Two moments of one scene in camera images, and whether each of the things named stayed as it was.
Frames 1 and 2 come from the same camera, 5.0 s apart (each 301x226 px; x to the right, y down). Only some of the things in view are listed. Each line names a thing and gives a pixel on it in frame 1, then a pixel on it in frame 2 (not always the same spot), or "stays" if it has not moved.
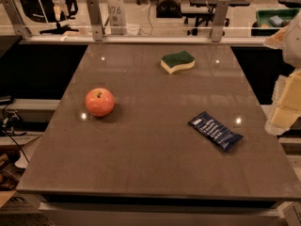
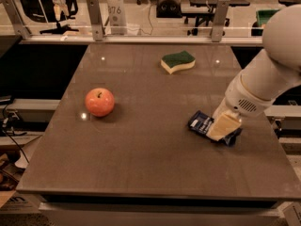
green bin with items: (269, 22) stays
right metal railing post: (219, 16) stays
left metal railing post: (96, 19) stays
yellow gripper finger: (289, 108) to (243, 101)
